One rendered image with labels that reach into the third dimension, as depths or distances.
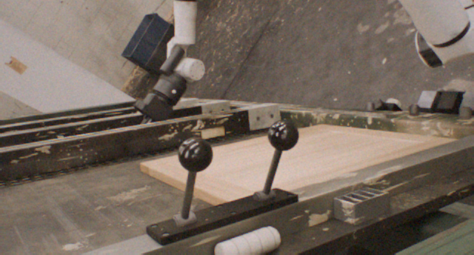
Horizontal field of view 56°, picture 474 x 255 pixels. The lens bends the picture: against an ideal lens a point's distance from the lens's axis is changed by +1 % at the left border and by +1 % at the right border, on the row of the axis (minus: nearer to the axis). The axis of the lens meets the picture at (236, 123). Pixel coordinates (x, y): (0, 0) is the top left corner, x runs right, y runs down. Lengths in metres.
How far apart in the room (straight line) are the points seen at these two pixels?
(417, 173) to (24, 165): 0.87
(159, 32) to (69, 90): 1.27
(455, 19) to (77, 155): 0.89
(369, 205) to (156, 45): 4.82
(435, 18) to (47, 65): 4.29
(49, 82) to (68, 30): 1.52
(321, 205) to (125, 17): 5.80
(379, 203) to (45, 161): 0.81
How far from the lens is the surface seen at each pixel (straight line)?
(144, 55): 5.30
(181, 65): 1.41
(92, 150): 1.21
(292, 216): 0.61
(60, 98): 4.84
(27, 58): 4.77
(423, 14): 0.77
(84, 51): 6.23
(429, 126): 1.11
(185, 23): 1.40
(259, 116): 1.43
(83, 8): 6.21
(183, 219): 0.54
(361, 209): 0.64
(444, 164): 0.85
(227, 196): 0.72
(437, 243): 0.47
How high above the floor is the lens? 1.74
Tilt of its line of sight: 30 degrees down
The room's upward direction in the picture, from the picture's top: 56 degrees counter-clockwise
